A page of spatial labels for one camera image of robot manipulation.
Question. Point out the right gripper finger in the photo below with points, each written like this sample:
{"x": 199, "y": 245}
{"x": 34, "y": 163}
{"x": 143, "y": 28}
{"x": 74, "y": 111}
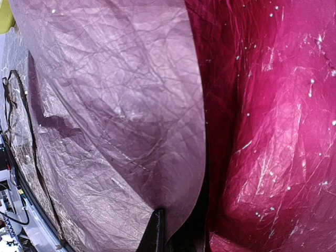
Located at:
{"x": 154, "y": 235}

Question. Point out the red wrapping paper sheet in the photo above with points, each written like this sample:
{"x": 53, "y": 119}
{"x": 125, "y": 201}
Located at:
{"x": 222, "y": 113}

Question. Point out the green plastic bowl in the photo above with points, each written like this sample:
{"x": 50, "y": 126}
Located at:
{"x": 7, "y": 20}

